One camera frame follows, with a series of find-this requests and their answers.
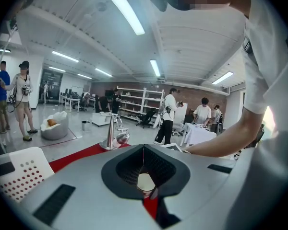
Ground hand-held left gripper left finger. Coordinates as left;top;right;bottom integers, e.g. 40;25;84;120
19;144;162;230

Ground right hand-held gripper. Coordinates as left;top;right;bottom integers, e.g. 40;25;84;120
159;142;184;153

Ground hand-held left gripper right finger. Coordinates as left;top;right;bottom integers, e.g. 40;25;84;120
143;144;236;230

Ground clear glass cup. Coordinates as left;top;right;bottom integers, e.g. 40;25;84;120
136;172;157;193

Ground white plastic basket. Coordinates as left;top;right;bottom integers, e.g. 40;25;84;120
0;147;55;203

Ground person's right forearm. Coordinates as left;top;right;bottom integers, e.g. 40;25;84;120
181;105;267;159

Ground table with white cloth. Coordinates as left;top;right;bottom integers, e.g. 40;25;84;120
179;122;218;148

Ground black office chair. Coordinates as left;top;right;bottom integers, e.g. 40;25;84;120
135;109;157;129

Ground white open shelf unit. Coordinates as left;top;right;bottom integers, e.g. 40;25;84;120
116;86;166;129

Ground grey beanbag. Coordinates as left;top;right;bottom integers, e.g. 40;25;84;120
40;111;70;141

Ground white low cabinet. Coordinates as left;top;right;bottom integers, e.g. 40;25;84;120
91;112;116;128

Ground ceiling light strip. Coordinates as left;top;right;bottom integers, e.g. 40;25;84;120
211;71;235;86
149;59;161;78
51;50;80;63
48;66;67;73
99;0;146;36
94;67;113;78

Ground white desks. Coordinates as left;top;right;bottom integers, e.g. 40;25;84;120
59;93;82;113

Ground person's white shirt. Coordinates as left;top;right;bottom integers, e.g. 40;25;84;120
230;0;288;230

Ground black head-worn camera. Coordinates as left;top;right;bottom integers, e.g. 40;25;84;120
148;0;169;12

